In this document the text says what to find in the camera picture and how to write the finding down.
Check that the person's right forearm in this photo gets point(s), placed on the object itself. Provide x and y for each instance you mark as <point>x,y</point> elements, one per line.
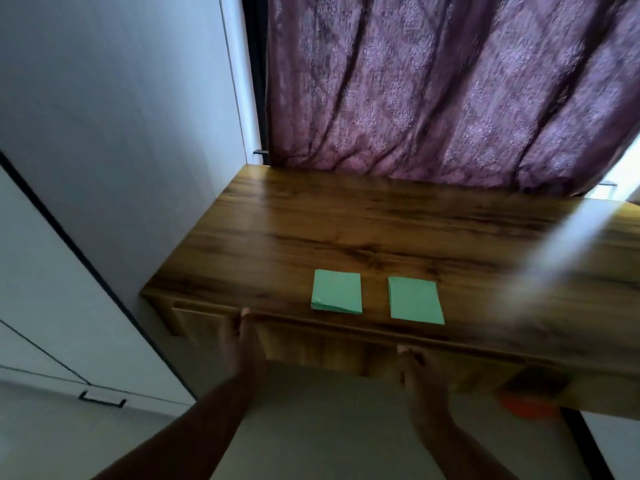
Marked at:
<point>465,454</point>

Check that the person's left forearm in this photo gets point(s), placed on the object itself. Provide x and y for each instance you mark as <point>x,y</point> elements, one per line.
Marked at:
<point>190,434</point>

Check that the purple patterned curtain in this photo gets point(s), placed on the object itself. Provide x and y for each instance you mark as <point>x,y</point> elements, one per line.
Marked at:
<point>425,84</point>

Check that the person's right hand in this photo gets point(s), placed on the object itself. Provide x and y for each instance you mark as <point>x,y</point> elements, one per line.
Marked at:
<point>422,384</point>

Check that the green sticky note pad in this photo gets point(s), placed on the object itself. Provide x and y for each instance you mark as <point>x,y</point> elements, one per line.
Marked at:
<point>337,292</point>
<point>415,299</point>

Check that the wooden drawer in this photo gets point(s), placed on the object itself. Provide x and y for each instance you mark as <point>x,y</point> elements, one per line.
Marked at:
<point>325,344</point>
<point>600,394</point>

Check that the white low cabinet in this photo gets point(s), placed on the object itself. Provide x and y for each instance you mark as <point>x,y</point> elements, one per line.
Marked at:
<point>50,294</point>

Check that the black baseboard strip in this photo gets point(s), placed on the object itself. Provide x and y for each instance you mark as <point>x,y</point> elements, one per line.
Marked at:
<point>587,444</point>

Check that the person's left hand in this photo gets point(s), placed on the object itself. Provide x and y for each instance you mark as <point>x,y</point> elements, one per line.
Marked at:
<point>242,349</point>

